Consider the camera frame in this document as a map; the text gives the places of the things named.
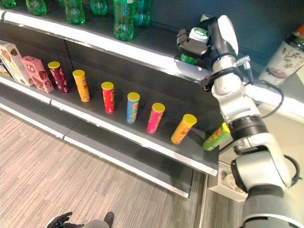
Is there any pink chips can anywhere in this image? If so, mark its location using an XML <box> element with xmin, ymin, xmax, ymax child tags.
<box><xmin>146</xmin><ymin>102</ymin><xmax>166</xmax><ymax>134</ymax></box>

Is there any blue chips can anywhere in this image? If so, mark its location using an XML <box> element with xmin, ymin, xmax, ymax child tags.
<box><xmin>126</xmin><ymin>92</ymin><xmax>141</xmax><ymax>124</ymax></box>

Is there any green chips can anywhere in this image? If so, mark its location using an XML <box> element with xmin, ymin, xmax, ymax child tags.
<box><xmin>202</xmin><ymin>122</ymin><xmax>232</xmax><ymax>152</ymax></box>

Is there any pink snack box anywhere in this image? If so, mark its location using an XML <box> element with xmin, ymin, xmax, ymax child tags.
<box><xmin>21</xmin><ymin>56</ymin><xmax>55</xmax><ymax>94</ymax></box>

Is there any green plastic soda bottle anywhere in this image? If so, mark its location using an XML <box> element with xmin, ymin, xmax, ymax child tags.
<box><xmin>63</xmin><ymin>0</ymin><xmax>86</xmax><ymax>25</ymax></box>
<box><xmin>90</xmin><ymin>0</ymin><xmax>109</xmax><ymax>17</ymax></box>
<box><xmin>0</xmin><ymin>0</ymin><xmax>17</xmax><ymax>10</ymax></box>
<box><xmin>25</xmin><ymin>0</ymin><xmax>47</xmax><ymax>17</ymax></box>
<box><xmin>113</xmin><ymin>0</ymin><xmax>136</xmax><ymax>42</ymax></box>
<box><xmin>134</xmin><ymin>0</ymin><xmax>152</xmax><ymax>27</ymax></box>

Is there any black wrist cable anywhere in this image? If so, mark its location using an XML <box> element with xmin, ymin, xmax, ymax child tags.
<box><xmin>242</xmin><ymin>61</ymin><xmax>285</xmax><ymax>119</ymax></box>

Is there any red chips can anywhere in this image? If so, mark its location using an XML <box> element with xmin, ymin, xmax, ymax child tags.
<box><xmin>101</xmin><ymin>81</ymin><xmax>116</xmax><ymax>114</ymax></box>

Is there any green bottle white label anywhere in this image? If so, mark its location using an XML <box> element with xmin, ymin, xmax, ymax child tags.
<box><xmin>180</xmin><ymin>27</ymin><xmax>210</xmax><ymax>66</ymax></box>

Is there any blue white snack box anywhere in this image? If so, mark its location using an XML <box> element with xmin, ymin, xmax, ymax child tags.
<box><xmin>0</xmin><ymin>59</ymin><xmax>13</xmax><ymax>78</ymax></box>

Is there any beige snack box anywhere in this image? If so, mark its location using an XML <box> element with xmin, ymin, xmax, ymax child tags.
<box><xmin>0</xmin><ymin>40</ymin><xmax>34</xmax><ymax>87</ymax></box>

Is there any white floor socket box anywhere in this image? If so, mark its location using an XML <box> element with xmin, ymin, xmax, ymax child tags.
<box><xmin>217</xmin><ymin>165</ymin><xmax>248</xmax><ymax>194</ymax></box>

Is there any maroon chips can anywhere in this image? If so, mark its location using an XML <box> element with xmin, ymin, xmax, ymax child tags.
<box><xmin>47</xmin><ymin>61</ymin><xmax>70</xmax><ymax>94</ymax></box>

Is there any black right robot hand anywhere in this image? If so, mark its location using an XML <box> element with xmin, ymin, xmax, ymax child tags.
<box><xmin>176</xmin><ymin>14</ymin><xmax>239</xmax><ymax>60</ymax></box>

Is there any black shelf board white edge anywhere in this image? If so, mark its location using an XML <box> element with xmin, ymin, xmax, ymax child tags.
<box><xmin>0</xmin><ymin>75</ymin><xmax>219</xmax><ymax>177</ymax></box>
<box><xmin>0</xmin><ymin>95</ymin><xmax>208</xmax><ymax>199</ymax></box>
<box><xmin>0</xmin><ymin>0</ymin><xmax>304</xmax><ymax>116</ymax></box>

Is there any floral white container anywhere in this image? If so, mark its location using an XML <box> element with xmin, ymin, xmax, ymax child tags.
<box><xmin>258</xmin><ymin>39</ymin><xmax>303</xmax><ymax>86</ymax></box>

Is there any orange chips can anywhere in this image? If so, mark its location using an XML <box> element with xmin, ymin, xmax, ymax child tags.
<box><xmin>171</xmin><ymin>114</ymin><xmax>198</xmax><ymax>145</ymax></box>
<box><xmin>72</xmin><ymin>69</ymin><xmax>91</xmax><ymax>103</ymax></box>

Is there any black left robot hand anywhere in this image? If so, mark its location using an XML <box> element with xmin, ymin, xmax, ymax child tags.
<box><xmin>46</xmin><ymin>211</ymin><xmax>84</xmax><ymax>228</ymax></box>

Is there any grey robot body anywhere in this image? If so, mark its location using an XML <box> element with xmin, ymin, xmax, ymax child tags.
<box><xmin>84</xmin><ymin>211</ymin><xmax>115</xmax><ymax>228</ymax></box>

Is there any red capped clear bottle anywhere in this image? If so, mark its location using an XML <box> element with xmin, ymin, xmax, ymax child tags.
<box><xmin>284</xmin><ymin>24</ymin><xmax>304</xmax><ymax>52</ymax></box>

